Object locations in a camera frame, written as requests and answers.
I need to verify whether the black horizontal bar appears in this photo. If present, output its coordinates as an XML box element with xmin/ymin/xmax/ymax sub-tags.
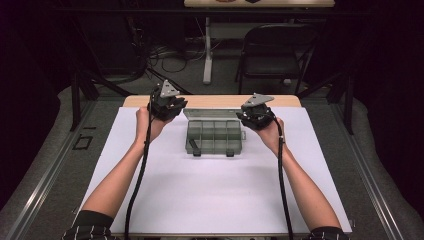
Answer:
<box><xmin>49</xmin><ymin>8</ymin><xmax>368</xmax><ymax>18</ymax></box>

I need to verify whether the dark equipment case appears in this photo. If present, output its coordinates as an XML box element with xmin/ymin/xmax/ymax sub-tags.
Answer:
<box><xmin>79</xmin><ymin>14</ymin><xmax>143</xmax><ymax>77</ymax></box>

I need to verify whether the person's left hand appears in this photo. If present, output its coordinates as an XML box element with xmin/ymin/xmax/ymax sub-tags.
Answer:
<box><xmin>134</xmin><ymin>106</ymin><xmax>174</xmax><ymax>145</ymax></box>

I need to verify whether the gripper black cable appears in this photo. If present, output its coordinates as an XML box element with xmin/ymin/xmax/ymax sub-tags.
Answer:
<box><xmin>266</xmin><ymin>114</ymin><xmax>295</xmax><ymax>240</ymax></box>
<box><xmin>123</xmin><ymin>96</ymin><xmax>155</xmax><ymax>240</ymax></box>

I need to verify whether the white desk leg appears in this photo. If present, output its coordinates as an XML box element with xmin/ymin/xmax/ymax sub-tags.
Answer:
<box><xmin>202</xmin><ymin>16</ymin><xmax>214</xmax><ymax>85</ymax></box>

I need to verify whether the metal floor rail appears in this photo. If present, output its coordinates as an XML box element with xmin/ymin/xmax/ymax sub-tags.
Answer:
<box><xmin>4</xmin><ymin>99</ymin><xmax>98</xmax><ymax>240</ymax></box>
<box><xmin>329</xmin><ymin>103</ymin><xmax>405</xmax><ymax>240</ymax></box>

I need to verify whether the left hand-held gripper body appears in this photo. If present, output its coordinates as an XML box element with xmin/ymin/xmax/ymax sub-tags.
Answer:
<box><xmin>147</xmin><ymin>79</ymin><xmax>177</xmax><ymax>122</ymax></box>

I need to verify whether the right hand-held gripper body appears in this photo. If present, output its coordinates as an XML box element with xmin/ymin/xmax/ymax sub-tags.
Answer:
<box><xmin>241</xmin><ymin>93</ymin><xmax>276</xmax><ymax>131</ymax></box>

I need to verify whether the black metal stand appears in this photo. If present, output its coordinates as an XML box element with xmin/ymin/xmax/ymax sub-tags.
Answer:
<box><xmin>296</xmin><ymin>73</ymin><xmax>355</xmax><ymax>136</ymax></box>
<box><xmin>69</xmin><ymin>71</ymin><xmax>134</xmax><ymax>133</ymax></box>

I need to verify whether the person's right hand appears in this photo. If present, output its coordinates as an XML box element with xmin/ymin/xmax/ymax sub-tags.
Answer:
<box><xmin>254</xmin><ymin>117</ymin><xmax>286</xmax><ymax>158</ymax></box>

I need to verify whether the black striped shirt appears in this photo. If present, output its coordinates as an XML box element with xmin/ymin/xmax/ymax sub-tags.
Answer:
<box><xmin>62</xmin><ymin>209</ymin><xmax>350</xmax><ymax>240</ymax></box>

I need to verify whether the light wooden desk top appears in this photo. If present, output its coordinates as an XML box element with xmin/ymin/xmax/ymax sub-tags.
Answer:
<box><xmin>183</xmin><ymin>0</ymin><xmax>336</xmax><ymax>8</ymax></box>

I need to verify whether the black folding chair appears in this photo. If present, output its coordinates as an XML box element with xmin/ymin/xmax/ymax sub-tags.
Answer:
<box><xmin>234</xmin><ymin>23</ymin><xmax>318</xmax><ymax>96</ymax></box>

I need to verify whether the grey transparent compartment box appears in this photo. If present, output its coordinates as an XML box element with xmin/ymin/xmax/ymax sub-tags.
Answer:
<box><xmin>182</xmin><ymin>108</ymin><xmax>248</xmax><ymax>158</ymax></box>

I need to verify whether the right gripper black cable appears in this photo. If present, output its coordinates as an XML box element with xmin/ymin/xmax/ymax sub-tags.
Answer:
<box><xmin>266</xmin><ymin>114</ymin><xmax>295</xmax><ymax>240</ymax></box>

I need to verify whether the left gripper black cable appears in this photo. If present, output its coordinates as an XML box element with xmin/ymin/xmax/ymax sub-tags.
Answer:
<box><xmin>123</xmin><ymin>96</ymin><xmax>155</xmax><ymax>240</ymax></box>

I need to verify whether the bundle of floor cables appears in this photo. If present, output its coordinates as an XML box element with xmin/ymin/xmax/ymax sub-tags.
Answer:
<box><xmin>143</xmin><ymin>34</ymin><xmax>209</xmax><ymax>76</ymax></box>

